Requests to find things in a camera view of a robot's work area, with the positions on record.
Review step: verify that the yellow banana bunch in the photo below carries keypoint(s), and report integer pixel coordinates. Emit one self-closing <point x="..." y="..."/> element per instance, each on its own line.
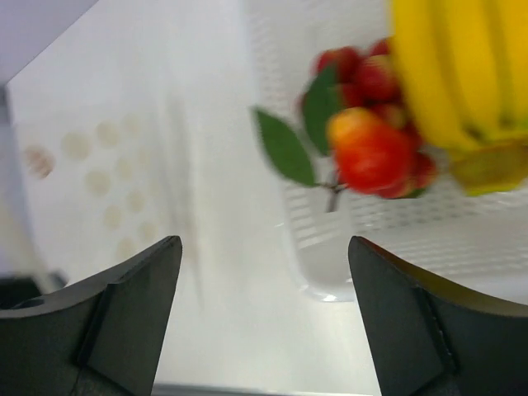
<point x="463" y="71"/>

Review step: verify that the white perforated plastic basket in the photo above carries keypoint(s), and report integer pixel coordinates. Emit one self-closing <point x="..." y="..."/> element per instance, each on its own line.
<point x="478" y="242"/>

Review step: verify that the red fruit bunch with leaves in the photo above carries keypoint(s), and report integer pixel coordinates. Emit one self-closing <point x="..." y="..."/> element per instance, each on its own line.
<point x="355" y="135"/>

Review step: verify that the clear zip top bag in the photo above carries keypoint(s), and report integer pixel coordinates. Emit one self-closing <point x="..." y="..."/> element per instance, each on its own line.
<point x="104" y="178"/>

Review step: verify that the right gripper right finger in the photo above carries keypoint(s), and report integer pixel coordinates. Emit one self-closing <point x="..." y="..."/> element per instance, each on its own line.
<point x="430" y="336"/>

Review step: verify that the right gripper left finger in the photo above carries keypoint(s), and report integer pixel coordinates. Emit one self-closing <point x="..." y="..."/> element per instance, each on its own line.
<point x="100" y="336"/>

